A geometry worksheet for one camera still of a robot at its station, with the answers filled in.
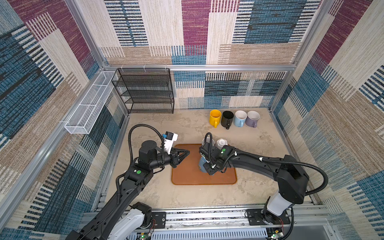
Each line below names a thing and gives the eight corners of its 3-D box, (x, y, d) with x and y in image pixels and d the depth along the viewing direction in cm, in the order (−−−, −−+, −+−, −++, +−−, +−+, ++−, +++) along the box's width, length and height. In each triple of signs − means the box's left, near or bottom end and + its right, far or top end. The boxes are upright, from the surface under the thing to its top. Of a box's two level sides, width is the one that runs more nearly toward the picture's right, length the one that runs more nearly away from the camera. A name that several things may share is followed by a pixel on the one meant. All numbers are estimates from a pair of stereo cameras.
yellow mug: (209, 129, 110) (210, 121, 103) (208, 117, 117) (209, 109, 110) (220, 129, 110) (222, 121, 103) (219, 117, 117) (220, 109, 110)
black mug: (222, 130, 110) (224, 121, 102) (220, 119, 116) (222, 110, 109) (232, 130, 110) (235, 121, 102) (230, 119, 116) (233, 110, 109)
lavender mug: (243, 126, 112) (246, 119, 106) (246, 116, 118) (249, 109, 112) (255, 130, 110) (258, 123, 104) (257, 119, 116) (260, 112, 110)
